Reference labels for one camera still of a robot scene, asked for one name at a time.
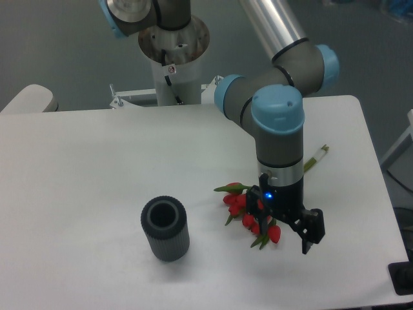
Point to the red tulip bouquet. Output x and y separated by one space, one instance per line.
235 200

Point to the dark grey ribbed vase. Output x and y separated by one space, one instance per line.
164 222

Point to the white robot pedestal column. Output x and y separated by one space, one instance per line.
176 61

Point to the black box at table edge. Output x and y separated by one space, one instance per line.
401 276

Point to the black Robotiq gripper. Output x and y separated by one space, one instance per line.
286 205

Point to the beige chair armrest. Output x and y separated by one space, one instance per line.
32 99

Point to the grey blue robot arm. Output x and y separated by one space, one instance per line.
268 107

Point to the white furniture at right edge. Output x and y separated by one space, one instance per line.
396 150

